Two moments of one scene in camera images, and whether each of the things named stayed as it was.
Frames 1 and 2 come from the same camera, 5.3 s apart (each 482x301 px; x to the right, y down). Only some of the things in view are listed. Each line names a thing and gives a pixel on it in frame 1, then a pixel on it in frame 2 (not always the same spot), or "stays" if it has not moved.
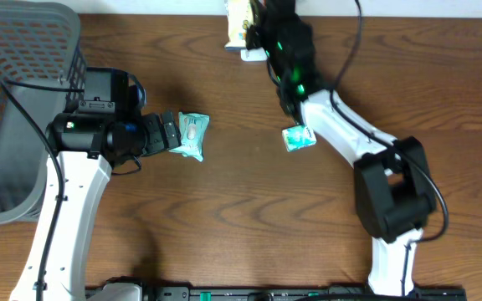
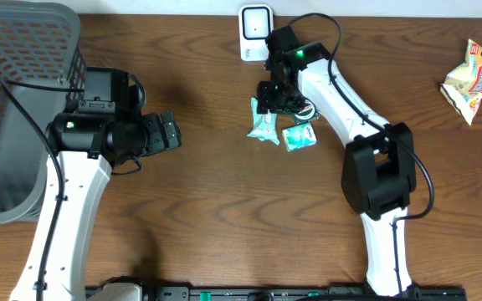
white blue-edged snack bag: x=239 y=18 -> x=467 y=84
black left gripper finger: x=170 y=130 stays
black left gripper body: x=157 y=134 stays
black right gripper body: x=260 y=35 -> x=277 y=97
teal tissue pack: x=299 y=137 stays
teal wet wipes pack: x=192 y=127 -> x=265 y=125
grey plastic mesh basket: x=38 y=42 stays
